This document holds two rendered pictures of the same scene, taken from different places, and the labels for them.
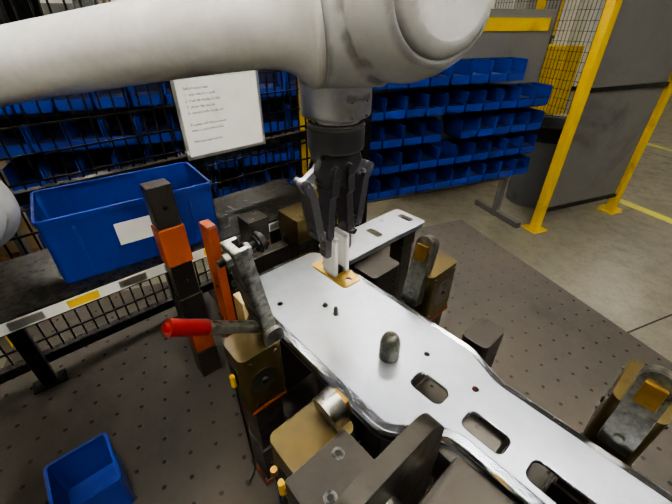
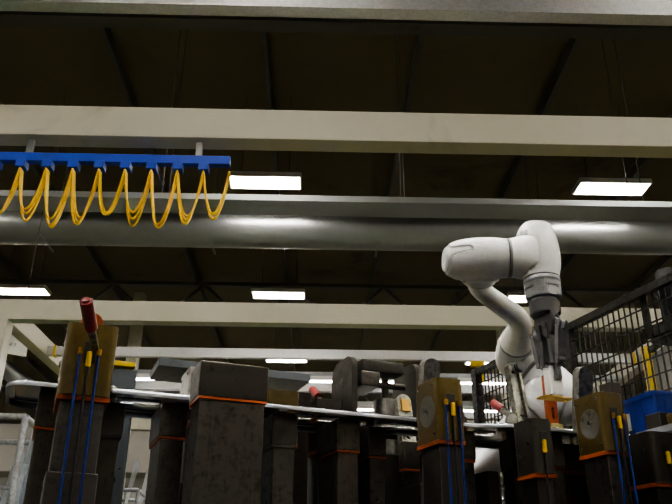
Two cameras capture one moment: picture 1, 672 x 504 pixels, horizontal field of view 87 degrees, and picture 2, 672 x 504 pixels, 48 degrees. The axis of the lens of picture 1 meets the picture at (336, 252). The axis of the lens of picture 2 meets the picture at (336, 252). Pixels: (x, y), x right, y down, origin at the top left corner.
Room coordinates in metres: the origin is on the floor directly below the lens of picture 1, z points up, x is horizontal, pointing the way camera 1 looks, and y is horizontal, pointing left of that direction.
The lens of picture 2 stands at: (0.60, -1.83, 0.66)
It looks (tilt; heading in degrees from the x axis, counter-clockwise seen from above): 25 degrees up; 110
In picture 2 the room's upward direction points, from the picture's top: straight up
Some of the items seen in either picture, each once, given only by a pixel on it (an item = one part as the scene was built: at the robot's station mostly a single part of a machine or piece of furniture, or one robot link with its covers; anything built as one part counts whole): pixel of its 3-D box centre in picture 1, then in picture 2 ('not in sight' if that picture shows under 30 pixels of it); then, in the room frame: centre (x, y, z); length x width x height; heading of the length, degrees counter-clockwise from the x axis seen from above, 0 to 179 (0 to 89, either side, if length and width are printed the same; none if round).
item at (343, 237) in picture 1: (341, 249); (556, 380); (0.48, -0.01, 1.13); 0.03 x 0.01 x 0.07; 41
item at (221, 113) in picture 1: (217, 88); not in sight; (0.95, 0.29, 1.30); 0.23 x 0.02 x 0.31; 132
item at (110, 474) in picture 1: (91, 484); not in sight; (0.30, 0.44, 0.74); 0.11 x 0.10 x 0.09; 42
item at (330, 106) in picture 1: (335, 95); (542, 290); (0.47, 0.00, 1.36); 0.09 x 0.09 x 0.06
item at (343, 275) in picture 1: (335, 269); (555, 396); (0.47, 0.00, 1.10); 0.08 x 0.04 x 0.01; 41
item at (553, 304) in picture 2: (335, 154); (546, 318); (0.47, 0.00, 1.29); 0.08 x 0.07 x 0.09; 131
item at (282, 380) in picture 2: not in sight; (230, 377); (-0.27, -0.21, 1.16); 0.37 x 0.14 x 0.02; 42
